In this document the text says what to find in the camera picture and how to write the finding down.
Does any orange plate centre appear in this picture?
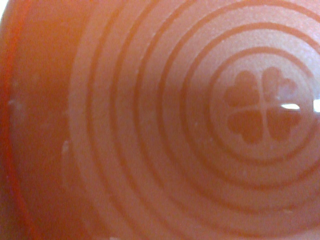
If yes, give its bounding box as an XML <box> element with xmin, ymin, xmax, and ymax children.
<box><xmin>0</xmin><ymin>0</ymin><xmax>320</xmax><ymax>240</ymax></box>

